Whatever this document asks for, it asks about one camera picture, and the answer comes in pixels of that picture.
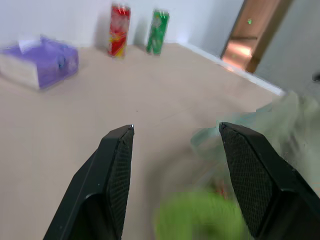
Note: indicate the green chip can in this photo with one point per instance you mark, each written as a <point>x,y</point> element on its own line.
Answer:
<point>157,32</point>

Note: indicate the brown wooden door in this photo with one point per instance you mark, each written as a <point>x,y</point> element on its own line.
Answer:
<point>247,35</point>

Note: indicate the purple tissue box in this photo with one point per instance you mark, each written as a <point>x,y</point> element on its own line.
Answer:
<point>47,63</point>

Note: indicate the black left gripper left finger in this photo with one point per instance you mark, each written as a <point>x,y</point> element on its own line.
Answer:
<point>100,180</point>

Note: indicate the red chip can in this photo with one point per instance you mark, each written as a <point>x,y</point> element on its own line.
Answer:
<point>118,31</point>

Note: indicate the clear plastic bag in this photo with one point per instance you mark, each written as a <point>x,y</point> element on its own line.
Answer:
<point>287,125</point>

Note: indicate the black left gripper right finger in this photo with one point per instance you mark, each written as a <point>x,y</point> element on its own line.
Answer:
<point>260,175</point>

